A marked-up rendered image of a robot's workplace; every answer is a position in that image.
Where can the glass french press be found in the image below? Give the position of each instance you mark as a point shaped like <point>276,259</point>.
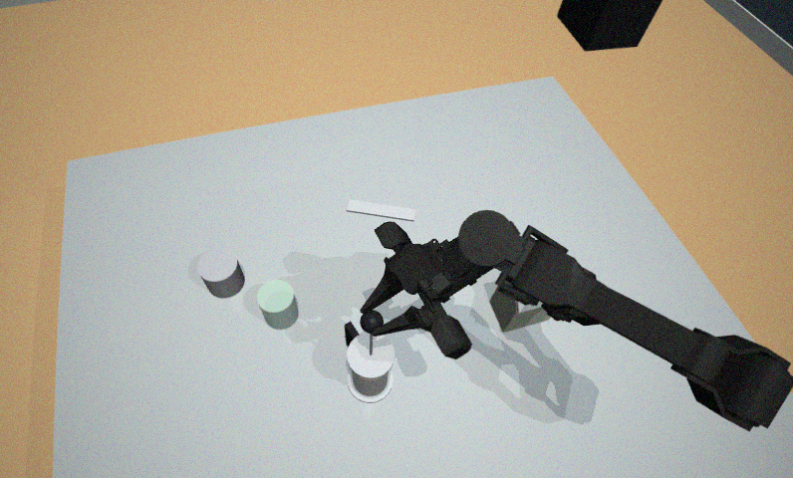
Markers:
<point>370,378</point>

